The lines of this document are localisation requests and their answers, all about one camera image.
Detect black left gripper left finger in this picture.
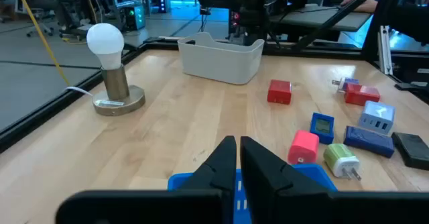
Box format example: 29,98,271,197
55,135,237,224

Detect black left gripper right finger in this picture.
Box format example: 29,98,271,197
239,135,429,224

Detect pink cube wall charger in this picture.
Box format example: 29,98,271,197
287,130,320,165

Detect green white wall charger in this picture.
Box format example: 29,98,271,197
323,143,363,181

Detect small blue LCD gadget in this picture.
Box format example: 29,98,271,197
310,112,335,145

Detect red cube wall charger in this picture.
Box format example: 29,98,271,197
267,79,292,105

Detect dark blue rectangular box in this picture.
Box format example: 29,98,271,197
343,125,395,159

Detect light blue multiport charger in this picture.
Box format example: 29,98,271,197
358,100,396,135

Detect white purple wall charger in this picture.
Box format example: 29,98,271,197
331,76,360,93

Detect black rectangular box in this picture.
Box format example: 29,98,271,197
391,131,429,171

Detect person's forearm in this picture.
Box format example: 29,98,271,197
340,0,379,13

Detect blue plastic slotted basket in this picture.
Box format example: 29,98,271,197
167,163,338,224

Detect brass lamp base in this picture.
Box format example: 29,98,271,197
92,64,146,117

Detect white plastic storage bin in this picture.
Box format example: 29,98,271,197
177,32,265,86

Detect grey desk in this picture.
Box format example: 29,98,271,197
269,4,373,33

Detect aluminium extrusion bar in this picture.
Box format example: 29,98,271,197
377,25,395,76

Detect white light bulb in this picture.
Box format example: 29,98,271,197
86,23,125,70

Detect computer tower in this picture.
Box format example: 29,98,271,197
124,4,147,31

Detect person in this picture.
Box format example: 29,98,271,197
13,0,80,30

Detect white lamp cord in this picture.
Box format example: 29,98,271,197
65,86,95,98

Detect yellow hanging cable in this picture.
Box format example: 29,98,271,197
13,0,70,87

